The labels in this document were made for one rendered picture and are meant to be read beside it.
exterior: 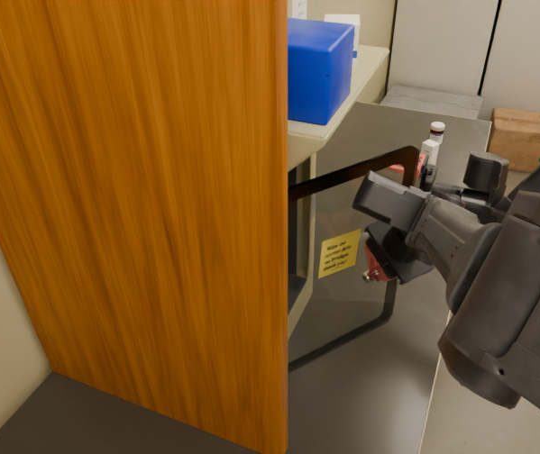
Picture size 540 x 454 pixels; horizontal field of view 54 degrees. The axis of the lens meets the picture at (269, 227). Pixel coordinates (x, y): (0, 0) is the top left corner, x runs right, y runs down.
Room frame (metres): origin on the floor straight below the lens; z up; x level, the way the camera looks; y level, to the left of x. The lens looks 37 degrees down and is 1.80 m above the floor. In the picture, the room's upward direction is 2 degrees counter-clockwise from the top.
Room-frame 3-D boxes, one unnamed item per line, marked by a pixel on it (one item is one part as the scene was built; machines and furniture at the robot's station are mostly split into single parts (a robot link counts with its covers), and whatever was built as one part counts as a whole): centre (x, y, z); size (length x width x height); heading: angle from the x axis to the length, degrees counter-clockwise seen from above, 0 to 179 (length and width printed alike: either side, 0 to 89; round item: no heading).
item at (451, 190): (0.87, -0.34, 1.20); 0.07 x 0.07 x 0.10; 66
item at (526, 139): (3.02, -1.62, 0.14); 0.41 x 0.33 x 0.29; 72
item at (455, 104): (3.23, -1.07, 0.17); 0.60 x 0.42 x 0.33; 64
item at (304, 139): (0.71, -0.08, 1.46); 0.32 x 0.11 x 0.10; 156
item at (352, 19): (0.78, -0.11, 1.54); 0.05 x 0.05 x 0.06; 82
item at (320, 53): (0.63, -0.04, 1.56); 0.10 x 0.10 x 0.09; 66
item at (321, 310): (0.67, -0.11, 1.19); 0.30 x 0.01 x 0.40; 120
